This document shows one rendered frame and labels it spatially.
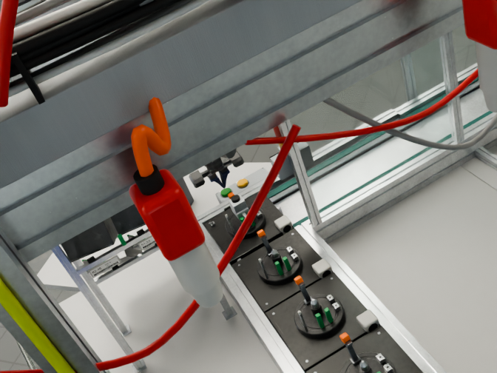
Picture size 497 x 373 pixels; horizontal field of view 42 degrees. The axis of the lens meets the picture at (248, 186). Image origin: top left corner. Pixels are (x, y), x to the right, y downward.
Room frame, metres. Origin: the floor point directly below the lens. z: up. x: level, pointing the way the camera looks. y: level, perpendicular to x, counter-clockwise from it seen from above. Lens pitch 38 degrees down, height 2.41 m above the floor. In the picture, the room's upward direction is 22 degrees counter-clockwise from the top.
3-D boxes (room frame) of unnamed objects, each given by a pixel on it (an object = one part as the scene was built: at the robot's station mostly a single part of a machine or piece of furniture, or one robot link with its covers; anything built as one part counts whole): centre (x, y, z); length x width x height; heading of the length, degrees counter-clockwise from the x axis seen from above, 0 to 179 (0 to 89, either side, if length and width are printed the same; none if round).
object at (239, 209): (1.66, 0.05, 1.06); 0.08 x 0.04 x 0.07; 12
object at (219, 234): (1.67, 0.05, 0.96); 0.24 x 0.24 x 0.02; 12
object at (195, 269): (0.54, 0.07, 2.02); 0.13 x 0.08 x 0.23; 12
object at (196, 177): (1.79, 0.08, 1.18); 0.19 x 0.06 x 0.08; 99
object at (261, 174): (1.90, 0.02, 0.93); 0.21 x 0.07 x 0.06; 102
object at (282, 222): (1.59, -0.06, 0.97); 0.05 x 0.05 x 0.04; 12
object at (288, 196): (1.71, -0.24, 0.91); 0.84 x 0.28 x 0.10; 102
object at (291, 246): (1.42, 0.00, 1.01); 0.24 x 0.24 x 0.13; 12
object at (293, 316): (1.18, -0.05, 1.01); 0.24 x 0.24 x 0.13; 12
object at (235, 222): (1.67, 0.05, 0.98); 0.14 x 0.14 x 0.02
